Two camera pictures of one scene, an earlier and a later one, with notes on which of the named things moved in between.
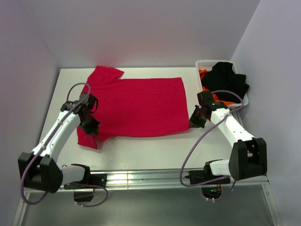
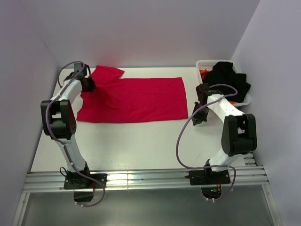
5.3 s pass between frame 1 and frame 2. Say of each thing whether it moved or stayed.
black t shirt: stayed
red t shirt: moved
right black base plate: stayed
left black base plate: stayed
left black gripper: moved
